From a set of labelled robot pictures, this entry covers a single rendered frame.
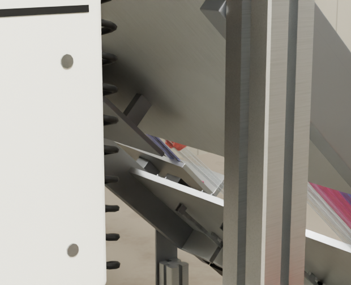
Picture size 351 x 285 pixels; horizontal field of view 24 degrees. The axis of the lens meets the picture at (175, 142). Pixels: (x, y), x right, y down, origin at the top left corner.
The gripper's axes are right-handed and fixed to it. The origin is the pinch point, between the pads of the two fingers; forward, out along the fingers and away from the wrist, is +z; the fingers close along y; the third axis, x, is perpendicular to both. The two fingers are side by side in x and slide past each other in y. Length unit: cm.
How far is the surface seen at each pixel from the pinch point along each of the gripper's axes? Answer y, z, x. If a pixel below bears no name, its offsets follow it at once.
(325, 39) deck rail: 48, 2, -33
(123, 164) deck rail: -18.9, 2.8, 8.7
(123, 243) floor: -178, -9, 149
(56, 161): 48, 21, -45
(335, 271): 19.5, 3.3, 19.9
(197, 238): -16.5, 4.4, 29.3
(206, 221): -8.4, 3.2, 21.3
